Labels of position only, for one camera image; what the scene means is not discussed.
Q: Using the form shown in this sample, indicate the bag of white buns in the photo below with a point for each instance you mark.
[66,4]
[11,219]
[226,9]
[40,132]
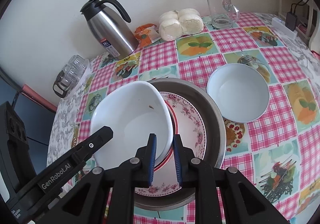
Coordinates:
[175,26]

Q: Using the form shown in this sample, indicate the stainless steel thermos jug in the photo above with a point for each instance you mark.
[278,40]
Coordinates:
[112,31]

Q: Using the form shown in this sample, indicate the stainless steel basin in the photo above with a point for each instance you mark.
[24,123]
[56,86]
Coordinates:
[212,124]

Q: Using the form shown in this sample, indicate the pink floral rim plate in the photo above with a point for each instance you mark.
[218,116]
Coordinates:
[192,124]

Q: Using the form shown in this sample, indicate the large strawberry print bowl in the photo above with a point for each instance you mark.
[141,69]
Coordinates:
[237,94]

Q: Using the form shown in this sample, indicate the red strip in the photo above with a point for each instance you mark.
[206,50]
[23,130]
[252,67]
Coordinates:
[37,96]

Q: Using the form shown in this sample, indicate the blue furniture panel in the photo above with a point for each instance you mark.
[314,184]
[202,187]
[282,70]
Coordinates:
[37,124]

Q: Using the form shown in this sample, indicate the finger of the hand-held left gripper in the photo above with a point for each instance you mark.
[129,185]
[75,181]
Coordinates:
[95,143]

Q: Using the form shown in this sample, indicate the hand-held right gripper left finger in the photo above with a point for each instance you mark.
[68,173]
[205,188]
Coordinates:
[152,159]

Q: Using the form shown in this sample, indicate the glass cups in black holder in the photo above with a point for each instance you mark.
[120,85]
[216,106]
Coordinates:
[70,74]

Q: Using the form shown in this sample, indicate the orange snack packet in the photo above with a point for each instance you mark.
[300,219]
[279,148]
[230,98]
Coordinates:
[146,35]

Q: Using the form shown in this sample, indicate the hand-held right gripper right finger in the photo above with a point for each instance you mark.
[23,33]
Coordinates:
[177,159]

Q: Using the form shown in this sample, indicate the black charger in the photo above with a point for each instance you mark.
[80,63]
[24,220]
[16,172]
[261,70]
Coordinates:
[291,21]

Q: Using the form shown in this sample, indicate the clear glass mug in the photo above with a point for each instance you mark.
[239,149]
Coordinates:
[220,11]

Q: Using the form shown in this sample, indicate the plain white bowl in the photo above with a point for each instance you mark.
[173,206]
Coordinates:
[130,119]

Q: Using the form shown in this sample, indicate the grey floral white tablecloth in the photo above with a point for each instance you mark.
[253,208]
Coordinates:
[62,124]

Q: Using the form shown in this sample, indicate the white power strip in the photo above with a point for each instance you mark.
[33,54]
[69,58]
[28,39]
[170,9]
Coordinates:
[278,23]

